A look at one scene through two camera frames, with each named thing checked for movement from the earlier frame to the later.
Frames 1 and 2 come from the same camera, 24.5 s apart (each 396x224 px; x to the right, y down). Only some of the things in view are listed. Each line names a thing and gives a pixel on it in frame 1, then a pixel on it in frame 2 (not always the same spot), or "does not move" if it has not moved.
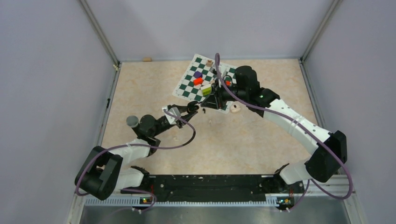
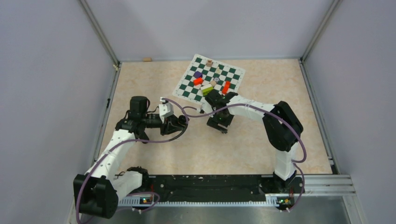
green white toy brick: [207, 91] does not move
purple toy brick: [197, 74] does not move
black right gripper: [210, 102] -> [214, 122]
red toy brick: [198, 81] does not move
